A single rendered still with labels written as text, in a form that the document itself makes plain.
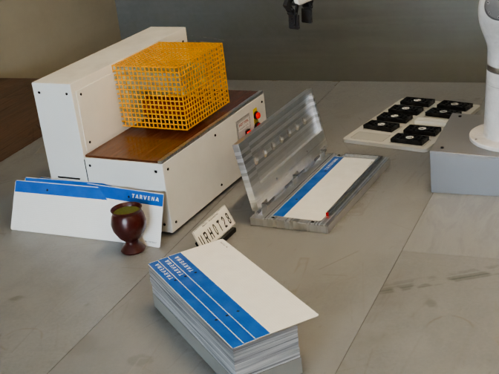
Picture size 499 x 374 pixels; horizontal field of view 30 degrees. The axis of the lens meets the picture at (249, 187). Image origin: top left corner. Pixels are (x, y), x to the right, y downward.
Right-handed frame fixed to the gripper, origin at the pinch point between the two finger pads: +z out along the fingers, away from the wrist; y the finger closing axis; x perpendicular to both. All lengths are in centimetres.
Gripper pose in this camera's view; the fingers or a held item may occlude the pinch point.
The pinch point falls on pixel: (300, 19)
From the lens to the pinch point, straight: 260.9
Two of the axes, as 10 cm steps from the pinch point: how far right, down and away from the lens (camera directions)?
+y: 5.6, -3.8, 7.4
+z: 0.6, 9.1, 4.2
